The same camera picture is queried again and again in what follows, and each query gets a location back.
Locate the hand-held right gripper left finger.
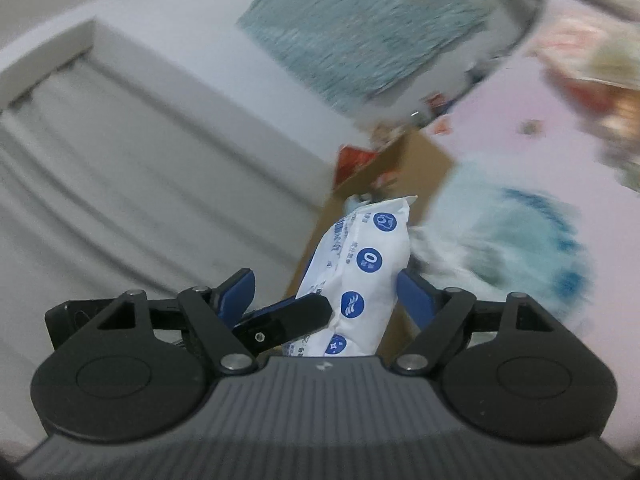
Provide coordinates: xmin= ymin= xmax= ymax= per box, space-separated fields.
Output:
xmin=95 ymin=268 xmax=258 ymax=375

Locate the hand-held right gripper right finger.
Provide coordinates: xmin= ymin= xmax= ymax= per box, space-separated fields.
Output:
xmin=391 ymin=268 xmax=557 ymax=376

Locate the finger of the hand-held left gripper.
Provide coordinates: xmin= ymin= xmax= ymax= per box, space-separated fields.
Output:
xmin=231 ymin=294 xmax=332 ymax=357
xmin=45 ymin=301 xmax=108 ymax=348

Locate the white pack with blue circles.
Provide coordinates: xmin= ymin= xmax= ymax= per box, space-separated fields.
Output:
xmin=280 ymin=196 xmax=418 ymax=358

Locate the brown cardboard box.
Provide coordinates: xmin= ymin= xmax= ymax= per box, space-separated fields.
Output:
xmin=286 ymin=129 xmax=457 ymax=356

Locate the white plastic bag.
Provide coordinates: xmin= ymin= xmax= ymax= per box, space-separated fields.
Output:
xmin=407 ymin=160 xmax=598 ymax=321

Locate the red bag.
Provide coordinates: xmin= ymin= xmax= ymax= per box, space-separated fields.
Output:
xmin=334 ymin=144 xmax=381 ymax=186

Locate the white curtain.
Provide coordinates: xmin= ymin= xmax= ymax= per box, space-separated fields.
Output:
xmin=0 ymin=19 xmax=335 ymax=411

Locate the pink printed mat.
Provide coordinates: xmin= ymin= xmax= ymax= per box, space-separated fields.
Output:
xmin=425 ymin=0 xmax=640 ymax=361

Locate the pink wet wipes pack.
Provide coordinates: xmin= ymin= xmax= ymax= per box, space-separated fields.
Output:
xmin=542 ymin=15 xmax=640 ymax=126

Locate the floral cloth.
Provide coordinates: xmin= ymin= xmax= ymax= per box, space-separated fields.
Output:
xmin=237 ymin=0 xmax=496 ymax=113

